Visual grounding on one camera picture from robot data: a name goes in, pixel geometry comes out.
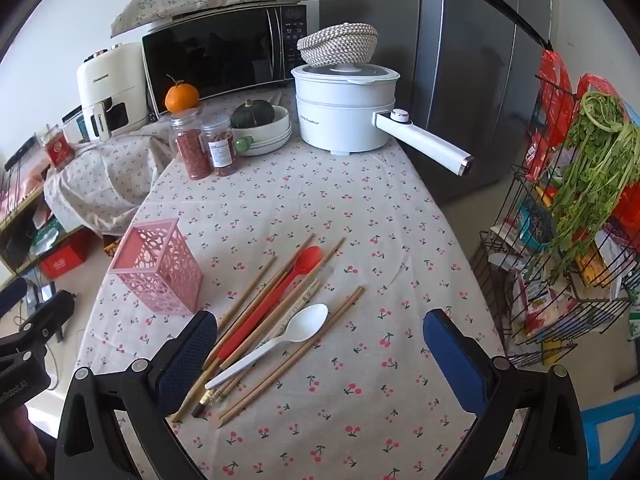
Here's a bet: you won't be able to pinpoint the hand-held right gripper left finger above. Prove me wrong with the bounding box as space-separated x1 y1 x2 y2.
54 310 219 480

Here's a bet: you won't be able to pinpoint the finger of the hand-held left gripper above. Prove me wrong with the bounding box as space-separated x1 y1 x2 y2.
0 289 77 361
0 276 29 317

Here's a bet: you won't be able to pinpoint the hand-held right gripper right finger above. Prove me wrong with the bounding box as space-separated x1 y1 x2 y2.
422 308 588 480

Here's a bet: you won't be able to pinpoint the pink perforated utensil holder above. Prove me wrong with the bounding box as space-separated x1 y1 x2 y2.
107 218 204 317

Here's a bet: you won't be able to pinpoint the group of wooden chopsticks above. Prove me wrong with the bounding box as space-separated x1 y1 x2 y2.
167 232 366 428

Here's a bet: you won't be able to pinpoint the white plastic spoon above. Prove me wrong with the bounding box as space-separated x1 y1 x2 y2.
205 303 329 391

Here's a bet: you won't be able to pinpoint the red plastic spoon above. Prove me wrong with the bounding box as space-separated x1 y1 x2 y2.
214 246 323 363

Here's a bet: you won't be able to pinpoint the person's left hand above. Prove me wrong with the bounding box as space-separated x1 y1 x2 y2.
0 405 51 480

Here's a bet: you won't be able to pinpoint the red cardboard box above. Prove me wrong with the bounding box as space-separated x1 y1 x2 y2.
37 242 96 281

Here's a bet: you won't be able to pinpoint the wooden shelf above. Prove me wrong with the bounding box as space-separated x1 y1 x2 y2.
0 180 101 281

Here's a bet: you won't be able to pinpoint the pile of snack packets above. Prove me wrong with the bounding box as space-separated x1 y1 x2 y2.
490 180 640 356

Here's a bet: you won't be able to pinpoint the cherry print tablecloth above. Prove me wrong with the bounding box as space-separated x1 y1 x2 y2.
44 85 531 480

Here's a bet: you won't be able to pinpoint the blue plastic stool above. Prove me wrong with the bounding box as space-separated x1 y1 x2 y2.
580 395 640 480

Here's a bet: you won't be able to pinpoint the teal and white box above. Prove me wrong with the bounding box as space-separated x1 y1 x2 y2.
62 105 93 143

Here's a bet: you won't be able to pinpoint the clear jar of red berries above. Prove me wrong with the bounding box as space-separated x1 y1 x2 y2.
170 108 212 181

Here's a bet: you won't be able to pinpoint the labelled jar of red berries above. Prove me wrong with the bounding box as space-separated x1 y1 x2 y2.
200 114 237 177

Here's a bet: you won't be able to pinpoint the white bowl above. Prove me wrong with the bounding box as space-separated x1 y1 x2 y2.
232 105 293 156

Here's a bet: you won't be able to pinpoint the white air fryer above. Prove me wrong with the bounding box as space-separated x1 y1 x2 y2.
76 42 151 142

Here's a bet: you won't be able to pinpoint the green leafy vegetables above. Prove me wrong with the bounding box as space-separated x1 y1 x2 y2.
542 91 640 286

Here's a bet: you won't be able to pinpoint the dark green squash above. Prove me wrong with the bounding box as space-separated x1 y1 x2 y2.
230 99 275 129

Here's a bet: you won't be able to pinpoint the orange tangerine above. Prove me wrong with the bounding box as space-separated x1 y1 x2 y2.
165 75 200 113

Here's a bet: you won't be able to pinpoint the white electric cooking pot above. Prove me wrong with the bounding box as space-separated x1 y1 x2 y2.
291 62 475 177

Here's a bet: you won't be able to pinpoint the red plastic bag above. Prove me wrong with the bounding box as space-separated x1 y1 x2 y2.
525 50 626 181

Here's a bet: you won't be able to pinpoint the grey refrigerator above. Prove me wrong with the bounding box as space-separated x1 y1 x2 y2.
320 0 553 206

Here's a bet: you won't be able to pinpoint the black microwave oven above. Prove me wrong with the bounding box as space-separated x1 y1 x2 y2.
141 2 321 116

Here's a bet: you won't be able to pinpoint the black wire rack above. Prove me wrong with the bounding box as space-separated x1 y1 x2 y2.
470 50 640 368

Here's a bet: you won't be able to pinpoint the woven rope basket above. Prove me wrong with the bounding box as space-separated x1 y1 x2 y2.
297 23 379 68

